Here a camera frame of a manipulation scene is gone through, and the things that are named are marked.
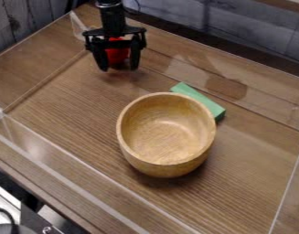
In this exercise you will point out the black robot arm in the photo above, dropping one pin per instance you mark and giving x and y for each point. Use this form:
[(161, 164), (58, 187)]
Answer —
[(113, 17)]

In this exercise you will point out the green rectangular block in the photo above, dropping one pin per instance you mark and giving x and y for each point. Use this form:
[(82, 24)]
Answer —
[(185, 89)]

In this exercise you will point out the wooden bowl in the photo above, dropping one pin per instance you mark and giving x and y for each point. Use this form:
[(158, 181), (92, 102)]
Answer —
[(166, 132)]

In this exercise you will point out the black metal bracket with screw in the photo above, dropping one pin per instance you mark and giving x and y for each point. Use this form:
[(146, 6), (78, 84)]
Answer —
[(48, 222)]

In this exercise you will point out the red plush fruit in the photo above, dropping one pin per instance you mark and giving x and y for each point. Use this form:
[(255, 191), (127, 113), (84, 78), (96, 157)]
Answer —
[(118, 51)]

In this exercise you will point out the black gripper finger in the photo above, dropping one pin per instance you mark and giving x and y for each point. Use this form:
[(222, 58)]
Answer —
[(99, 54), (134, 55)]

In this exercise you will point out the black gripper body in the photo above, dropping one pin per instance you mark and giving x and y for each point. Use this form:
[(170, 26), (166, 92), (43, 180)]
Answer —
[(98, 39)]

